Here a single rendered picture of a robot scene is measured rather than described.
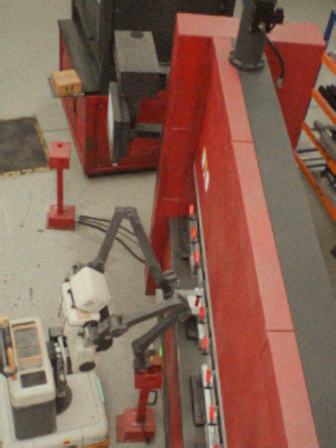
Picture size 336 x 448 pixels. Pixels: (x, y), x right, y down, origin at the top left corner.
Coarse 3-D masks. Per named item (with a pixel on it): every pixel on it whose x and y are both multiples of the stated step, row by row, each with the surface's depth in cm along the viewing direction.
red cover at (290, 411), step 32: (224, 64) 349; (224, 96) 328; (224, 128) 323; (256, 160) 294; (256, 192) 278; (256, 224) 264; (256, 256) 251; (256, 288) 244; (256, 320) 242; (288, 320) 231; (288, 352) 221; (288, 384) 212; (288, 416) 204
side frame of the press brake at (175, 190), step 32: (192, 32) 371; (224, 32) 375; (288, 32) 383; (320, 32) 387; (192, 64) 382; (288, 64) 385; (320, 64) 386; (192, 96) 397; (288, 96) 400; (192, 128) 414; (288, 128) 417; (160, 160) 448; (192, 160) 432; (160, 192) 450; (192, 192) 452; (160, 224) 472; (160, 256) 496; (160, 288) 522
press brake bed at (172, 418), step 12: (168, 240) 468; (168, 252) 464; (168, 264) 461; (168, 336) 440; (168, 348) 437; (168, 360) 434; (168, 372) 431; (168, 384) 429; (168, 396) 459; (168, 408) 452; (168, 420) 446; (180, 420) 364; (168, 432) 440; (180, 432) 363; (168, 444) 434; (180, 444) 359
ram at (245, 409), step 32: (224, 160) 328; (224, 192) 324; (224, 224) 320; (224, 256) 317; (224, 288) 313; (224, 320) 309; (224, 352) 306; (256, 352) 246; (224, 384) 302; (256, 384) 244; (224, 416) 299; (256, 416) 242
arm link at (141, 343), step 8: (176, 312) 355; (184, 312) 352; (168, 320) 357; (176, 320) 358; (184, 320) 355; (152, 328) 363; (160, 328) 360; (168, 328) 361; (144, 336) 365; (152, 336) 362; (136, 344) 368; (144, 344) 364
